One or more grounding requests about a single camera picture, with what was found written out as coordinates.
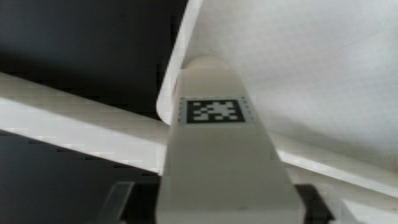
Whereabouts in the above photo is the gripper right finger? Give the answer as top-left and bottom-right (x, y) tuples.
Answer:
(296, 184), (335, 224)

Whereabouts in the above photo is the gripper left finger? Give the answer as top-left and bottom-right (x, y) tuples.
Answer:
(95, 182), (159, 224)

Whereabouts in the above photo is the white front fence bar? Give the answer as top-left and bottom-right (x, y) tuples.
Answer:
(0, 72), (398, 224)

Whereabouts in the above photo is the white leg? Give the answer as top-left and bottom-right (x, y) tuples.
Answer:
(157, 57), (306, 224)

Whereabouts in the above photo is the white desk top tray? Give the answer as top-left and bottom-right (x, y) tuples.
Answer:
(155, 0), (398, 200)

